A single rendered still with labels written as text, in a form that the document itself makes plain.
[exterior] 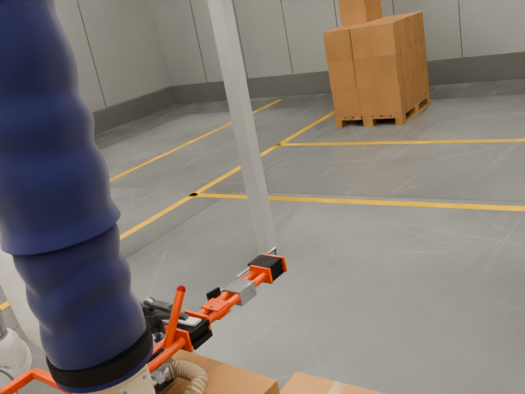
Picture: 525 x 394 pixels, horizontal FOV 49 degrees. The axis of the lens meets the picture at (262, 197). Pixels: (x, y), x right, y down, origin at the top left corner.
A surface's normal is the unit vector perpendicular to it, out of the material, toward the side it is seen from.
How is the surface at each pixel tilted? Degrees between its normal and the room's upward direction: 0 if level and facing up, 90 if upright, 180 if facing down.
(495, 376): 0
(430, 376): 0
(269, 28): 90
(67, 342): 75
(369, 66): 90
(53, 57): 96
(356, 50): 90
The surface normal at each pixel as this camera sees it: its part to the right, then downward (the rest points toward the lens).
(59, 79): 0.88, 0.26
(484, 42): -0.53, 0.37
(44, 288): -0.05, 0.61
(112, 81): 0.83, 0.04
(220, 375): -0.18, -0.93
